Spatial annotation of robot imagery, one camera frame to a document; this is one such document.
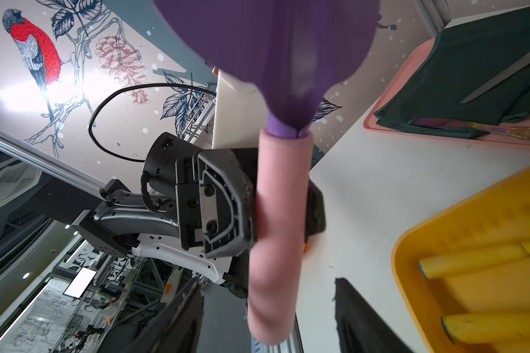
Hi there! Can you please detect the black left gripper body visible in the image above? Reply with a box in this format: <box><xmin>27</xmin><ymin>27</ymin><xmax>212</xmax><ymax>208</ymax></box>
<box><xmin>175</xmin><ymin>148</ymin><xmax>259</xmax><ymax>258</ymax></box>

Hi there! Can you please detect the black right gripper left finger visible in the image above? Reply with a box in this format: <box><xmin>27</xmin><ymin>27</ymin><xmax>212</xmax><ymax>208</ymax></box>
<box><xmin>124</xmin><ymin>278</ymin><xmax>204</xmax><ymax>353</ymax></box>

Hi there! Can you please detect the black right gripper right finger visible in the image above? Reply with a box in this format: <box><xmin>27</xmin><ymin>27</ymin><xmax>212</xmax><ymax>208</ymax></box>
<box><xmin>334</xmin><ymin>278</ymin><xmax>411</xmax><ymax>353</ymax></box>

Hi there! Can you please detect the purple shovel pink handle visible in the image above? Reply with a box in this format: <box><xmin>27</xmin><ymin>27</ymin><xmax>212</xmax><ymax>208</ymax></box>
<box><xmin>155</xmin><ymin>1</ymin><xmax>379</xmax><ymax>346</ymax></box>

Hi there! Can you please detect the yellow plastic storage box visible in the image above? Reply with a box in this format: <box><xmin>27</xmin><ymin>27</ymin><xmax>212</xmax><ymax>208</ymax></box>
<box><xmin>391</xmin><ymin>167</ymin><xmax>530</xmax><ymax>352</ymax></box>

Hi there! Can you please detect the yellow shovel yellow handle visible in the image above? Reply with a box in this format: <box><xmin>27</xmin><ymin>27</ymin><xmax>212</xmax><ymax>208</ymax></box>
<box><xmin>418</xmin><ymin>217</ymin><xmax>530</xmax><ymax>279</ymax></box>

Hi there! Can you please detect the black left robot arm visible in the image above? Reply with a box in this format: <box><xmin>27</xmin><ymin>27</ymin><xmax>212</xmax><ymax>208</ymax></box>
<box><xmin>74</xmin><ymin>132</ymin><xmax>259</xmax><ymax>299</ymax></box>

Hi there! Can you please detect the yellow shovel in box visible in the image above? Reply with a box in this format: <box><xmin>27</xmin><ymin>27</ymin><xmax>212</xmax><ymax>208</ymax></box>
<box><xmin>441</xmin><ymin>312</ymin><xmax>530</xmax><ymax>344</ymax></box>

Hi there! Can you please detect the pink plastic tray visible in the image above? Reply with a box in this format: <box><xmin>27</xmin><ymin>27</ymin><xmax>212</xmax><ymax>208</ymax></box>
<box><xmin>365</xmin><ymin>39</ymin><xmax>530</xmax><ymax>145</ymax></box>

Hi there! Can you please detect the dark green folded cloth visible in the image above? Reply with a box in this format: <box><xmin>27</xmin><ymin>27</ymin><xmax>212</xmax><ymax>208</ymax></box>
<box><xmin>375</xmin><ymin>7</ymin><xmax>530</xmax><ymax>139</ymax></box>

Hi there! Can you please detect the white-handled knife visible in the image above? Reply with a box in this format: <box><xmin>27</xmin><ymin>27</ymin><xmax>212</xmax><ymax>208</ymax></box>
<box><xmin>461</xmin><ymin>52</ymin><xmax>530</xmax><ymax>104</ymax></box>

